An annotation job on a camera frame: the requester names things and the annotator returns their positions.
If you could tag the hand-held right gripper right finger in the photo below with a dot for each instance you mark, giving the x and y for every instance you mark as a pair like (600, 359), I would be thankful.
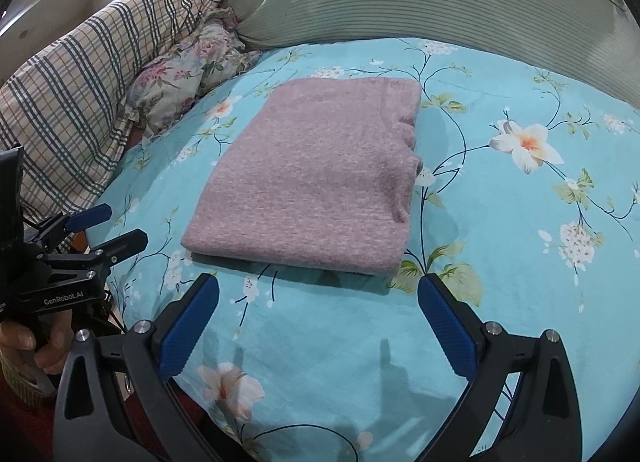
(447, 329)

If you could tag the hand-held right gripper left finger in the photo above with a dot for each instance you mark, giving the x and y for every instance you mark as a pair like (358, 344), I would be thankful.
(187, 329)

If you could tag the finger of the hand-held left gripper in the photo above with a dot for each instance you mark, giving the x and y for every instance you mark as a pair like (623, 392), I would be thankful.
(122, 244)
(90, 216)

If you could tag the pink knit sweater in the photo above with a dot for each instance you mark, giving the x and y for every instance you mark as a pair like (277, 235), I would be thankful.
(315, 172)

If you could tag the person's left hand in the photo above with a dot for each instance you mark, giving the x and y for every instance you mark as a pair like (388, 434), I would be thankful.
(52, 352)

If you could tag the blue floral bedsheet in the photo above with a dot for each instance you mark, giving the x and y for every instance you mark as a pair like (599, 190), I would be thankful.
(500, 222)

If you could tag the plaid blanket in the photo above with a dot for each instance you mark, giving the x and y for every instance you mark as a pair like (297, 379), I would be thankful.
(75, 82)

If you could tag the red cloth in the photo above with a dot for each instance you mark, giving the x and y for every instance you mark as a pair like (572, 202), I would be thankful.
(30, 434)

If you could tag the floral pillow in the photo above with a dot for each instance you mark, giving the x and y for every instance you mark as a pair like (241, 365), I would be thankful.
(185, 72)

